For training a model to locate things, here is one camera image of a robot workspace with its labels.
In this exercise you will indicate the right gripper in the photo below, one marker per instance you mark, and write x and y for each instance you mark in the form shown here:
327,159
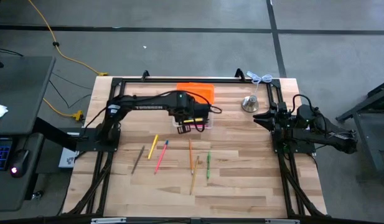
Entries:
281,123

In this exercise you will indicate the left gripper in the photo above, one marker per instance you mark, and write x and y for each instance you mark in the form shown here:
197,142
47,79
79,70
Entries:
184,113

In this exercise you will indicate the pink highlighter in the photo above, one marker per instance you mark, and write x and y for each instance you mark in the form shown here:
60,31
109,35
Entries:
201,127

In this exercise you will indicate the pink pen with blue cap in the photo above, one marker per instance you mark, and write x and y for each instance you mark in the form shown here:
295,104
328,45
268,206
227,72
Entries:
161,157

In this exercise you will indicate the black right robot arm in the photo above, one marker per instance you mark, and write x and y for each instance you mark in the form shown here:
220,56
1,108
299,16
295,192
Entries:
328,137

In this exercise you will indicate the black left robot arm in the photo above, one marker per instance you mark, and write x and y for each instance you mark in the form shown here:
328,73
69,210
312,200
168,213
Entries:
148,107

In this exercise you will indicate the clear plastic supply box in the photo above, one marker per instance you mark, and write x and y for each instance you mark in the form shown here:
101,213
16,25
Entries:
210,124

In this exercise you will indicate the orange plastic box lid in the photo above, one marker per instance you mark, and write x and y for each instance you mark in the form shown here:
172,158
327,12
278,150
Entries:
207,93

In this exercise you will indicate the white printed box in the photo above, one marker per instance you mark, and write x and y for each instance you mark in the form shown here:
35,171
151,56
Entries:
68,158

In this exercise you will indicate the orange pencil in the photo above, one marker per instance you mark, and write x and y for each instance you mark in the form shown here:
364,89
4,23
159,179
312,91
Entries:
190,155

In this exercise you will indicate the bright yellow clip pen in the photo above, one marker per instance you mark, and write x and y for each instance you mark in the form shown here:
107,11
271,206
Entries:
153,147

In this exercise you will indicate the green pen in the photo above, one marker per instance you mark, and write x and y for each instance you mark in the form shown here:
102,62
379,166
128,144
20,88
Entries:
208,165

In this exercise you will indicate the yellow wooden pencil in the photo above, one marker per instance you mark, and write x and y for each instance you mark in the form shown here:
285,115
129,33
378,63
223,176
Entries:
194,175

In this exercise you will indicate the black metal stand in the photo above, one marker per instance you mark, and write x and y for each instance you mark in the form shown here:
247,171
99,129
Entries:
370,155

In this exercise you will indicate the small metal caster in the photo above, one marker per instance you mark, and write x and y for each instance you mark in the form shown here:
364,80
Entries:
38,195

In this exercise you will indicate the black office desk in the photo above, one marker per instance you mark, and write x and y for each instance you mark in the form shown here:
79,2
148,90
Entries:
20,93

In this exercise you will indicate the black computer mouse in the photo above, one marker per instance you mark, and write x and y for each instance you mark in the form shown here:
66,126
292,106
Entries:
19,161

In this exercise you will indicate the backlit keyboard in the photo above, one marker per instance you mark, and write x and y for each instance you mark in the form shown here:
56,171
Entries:
1,154

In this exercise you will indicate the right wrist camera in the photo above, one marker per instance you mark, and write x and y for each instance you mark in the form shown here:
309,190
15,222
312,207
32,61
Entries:
282,107

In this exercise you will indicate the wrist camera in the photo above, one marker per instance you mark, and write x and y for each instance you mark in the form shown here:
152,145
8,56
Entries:
201,109
282,107

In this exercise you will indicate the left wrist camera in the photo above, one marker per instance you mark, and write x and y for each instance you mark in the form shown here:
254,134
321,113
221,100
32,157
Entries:
201,109

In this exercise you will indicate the silver frame bracket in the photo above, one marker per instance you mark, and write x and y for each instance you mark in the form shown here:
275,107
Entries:
282,221
107,220

